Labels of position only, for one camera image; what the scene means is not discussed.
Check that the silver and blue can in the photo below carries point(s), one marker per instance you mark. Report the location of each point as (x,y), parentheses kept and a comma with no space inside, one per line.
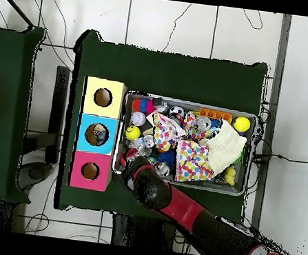
(163,168)

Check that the shallow clear bin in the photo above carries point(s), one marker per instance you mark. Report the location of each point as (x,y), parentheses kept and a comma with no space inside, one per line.
(250,147)

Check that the black flat panel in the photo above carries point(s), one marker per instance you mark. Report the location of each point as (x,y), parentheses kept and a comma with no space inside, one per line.
(58,113)

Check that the yellow smiley ball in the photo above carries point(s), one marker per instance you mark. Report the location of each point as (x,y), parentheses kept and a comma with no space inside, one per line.
(133,132)

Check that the rainbow spiky toy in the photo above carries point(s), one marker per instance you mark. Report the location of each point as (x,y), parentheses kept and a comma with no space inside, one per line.
(143,105)

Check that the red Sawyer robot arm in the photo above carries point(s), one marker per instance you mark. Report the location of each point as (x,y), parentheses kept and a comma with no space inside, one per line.
(183,206)

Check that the crushed silver can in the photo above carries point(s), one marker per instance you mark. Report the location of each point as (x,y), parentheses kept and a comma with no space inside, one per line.
(203,123)

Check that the green covered side table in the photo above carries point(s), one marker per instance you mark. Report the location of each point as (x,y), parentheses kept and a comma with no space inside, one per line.
(4,128)

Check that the large polka dot cloth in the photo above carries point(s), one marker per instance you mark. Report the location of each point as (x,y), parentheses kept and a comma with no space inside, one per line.
(194,162)

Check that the black and white soccer ball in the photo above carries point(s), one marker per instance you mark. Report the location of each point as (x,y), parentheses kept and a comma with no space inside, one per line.
(177,112)

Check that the white baseball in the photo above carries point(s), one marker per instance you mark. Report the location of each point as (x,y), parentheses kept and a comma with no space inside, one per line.
(138,118)

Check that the wooden box with three holes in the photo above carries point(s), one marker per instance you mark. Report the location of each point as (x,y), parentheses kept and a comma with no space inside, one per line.
(86,138)

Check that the yellow rubber duck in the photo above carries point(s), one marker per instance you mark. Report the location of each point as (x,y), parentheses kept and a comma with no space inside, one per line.
(230,175)

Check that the cream muslin cloth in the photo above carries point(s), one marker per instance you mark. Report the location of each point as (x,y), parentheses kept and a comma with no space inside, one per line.
(226,147)

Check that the grey floor stand base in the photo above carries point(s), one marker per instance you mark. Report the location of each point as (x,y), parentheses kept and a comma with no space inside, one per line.
(34,172)

